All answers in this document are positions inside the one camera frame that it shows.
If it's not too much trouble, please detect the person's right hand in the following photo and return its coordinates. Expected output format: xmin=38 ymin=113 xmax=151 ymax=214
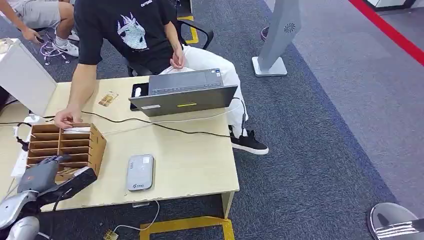
xmin=53 ymin=106 xmax=84 ymax=130

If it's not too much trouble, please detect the person's left hand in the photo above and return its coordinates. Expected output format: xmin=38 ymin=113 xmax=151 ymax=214
xmin=169 ymin=48 xmax=186 ymax=70

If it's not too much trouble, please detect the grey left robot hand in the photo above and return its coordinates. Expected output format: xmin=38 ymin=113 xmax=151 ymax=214
xmin=17 ymin=154 xmax=72 ymax=195

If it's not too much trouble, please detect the white cards stack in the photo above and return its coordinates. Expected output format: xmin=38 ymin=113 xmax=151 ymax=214
xmin=63 ymin=126 xmax=92 ymax=134

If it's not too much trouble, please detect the printed cards stack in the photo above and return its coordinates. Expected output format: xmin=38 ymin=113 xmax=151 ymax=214
xmin=57 ymin=167 xmax=80 ymax=176

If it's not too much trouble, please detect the white power adapter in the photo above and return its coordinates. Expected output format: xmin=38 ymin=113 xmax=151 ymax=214
xmin=23 ymin=114 xmax=44 ymax=125

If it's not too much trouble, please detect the grey laptop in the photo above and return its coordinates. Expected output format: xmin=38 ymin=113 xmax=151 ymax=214
xmin=128 ymin=68 xmax=239 ymax=118

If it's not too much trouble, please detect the wooden card box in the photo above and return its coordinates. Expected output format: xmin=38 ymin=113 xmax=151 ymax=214
xmin=25 ymin=122 xmax=108 ymax=182

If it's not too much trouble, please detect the person in black shirt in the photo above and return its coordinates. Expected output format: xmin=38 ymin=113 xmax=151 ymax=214
xmin=53 ymin=0 xmax=270 ymax=156

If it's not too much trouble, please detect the black phone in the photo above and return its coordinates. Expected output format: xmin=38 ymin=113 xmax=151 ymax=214
xmin=129 ymin=82 xmax=150 ymax=112

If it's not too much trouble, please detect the white board panel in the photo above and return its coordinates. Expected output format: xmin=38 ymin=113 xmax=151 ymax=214
xmin=0 ymin=39 xmax=58 ymax=117

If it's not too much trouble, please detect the grey flat router device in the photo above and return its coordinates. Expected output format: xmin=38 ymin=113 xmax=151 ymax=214
xmin=126 ymin=154 xmax=155 ymax=192

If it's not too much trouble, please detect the clear plastic bag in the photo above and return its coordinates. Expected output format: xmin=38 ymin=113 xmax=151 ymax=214
xmin=0 ymin=37 xmax=18 ymax=55

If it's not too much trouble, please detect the pale wooden desk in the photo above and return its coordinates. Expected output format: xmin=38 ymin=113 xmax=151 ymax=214
xmin=0 ymin=76 xmax=241 ymax=220

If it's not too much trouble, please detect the grey kiosk stand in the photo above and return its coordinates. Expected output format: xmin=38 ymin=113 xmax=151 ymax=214
xmin=251 ymin=0 xmax=303 ymax=78

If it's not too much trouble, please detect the person in grey shorts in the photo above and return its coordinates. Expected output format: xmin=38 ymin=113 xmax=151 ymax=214
xmin=0 ymin=0 xmax=81 ymax=58

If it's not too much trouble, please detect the short black cable with plug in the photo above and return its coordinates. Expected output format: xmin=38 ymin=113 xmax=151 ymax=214
xmin=14 ymin=122 xmax=33 ymax=153

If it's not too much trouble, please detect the white cable bundle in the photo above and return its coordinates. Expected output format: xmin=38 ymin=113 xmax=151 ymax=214
xmin=39 ymin=40 xmax=72 ymax=66

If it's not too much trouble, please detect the long black cable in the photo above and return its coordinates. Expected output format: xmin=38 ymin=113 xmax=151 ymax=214
xmin=0 ymin=97 xmax=248 ymax=139

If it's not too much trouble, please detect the white cable under desk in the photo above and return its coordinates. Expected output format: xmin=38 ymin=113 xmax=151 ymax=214
xmin=112 ymin=199 xmax=161 ymax=233

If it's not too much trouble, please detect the yellow floor tape frame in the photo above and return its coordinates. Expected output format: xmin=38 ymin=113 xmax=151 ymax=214
xmin=139 ymin=216 xmax=236 ymax=240

